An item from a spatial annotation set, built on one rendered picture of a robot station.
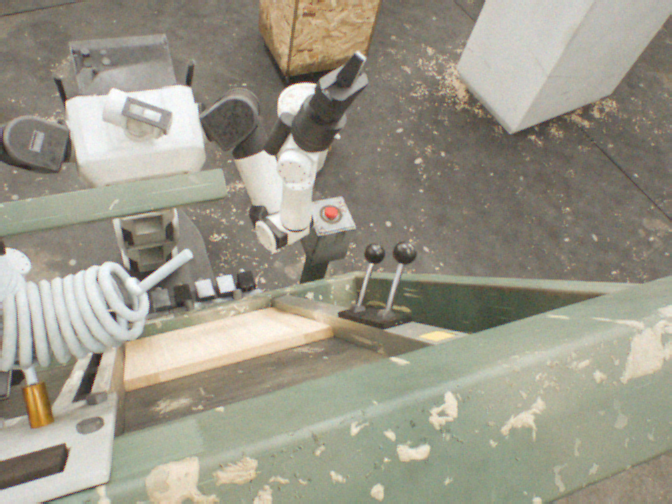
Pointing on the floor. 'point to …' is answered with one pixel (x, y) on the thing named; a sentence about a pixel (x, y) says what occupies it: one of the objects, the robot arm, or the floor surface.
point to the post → (313, 271)
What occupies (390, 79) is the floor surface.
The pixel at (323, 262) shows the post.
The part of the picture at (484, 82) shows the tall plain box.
